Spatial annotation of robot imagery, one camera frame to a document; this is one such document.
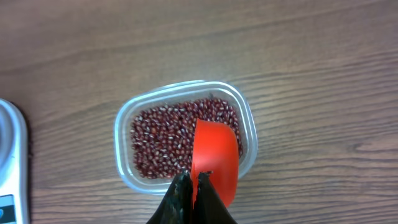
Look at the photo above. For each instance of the white kitchen scale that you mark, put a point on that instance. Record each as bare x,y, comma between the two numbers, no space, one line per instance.
14,165

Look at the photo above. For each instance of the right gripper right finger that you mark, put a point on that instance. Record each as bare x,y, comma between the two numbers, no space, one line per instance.
208,207

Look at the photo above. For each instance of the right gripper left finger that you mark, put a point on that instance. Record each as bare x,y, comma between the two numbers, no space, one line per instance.
176,205

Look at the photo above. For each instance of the red scoop with blue handle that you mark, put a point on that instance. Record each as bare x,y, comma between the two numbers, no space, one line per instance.
215,150

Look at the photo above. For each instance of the red beans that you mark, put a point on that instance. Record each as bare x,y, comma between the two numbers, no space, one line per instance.
162,137

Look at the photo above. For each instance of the clear plastic container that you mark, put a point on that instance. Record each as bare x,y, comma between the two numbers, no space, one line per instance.
171,94

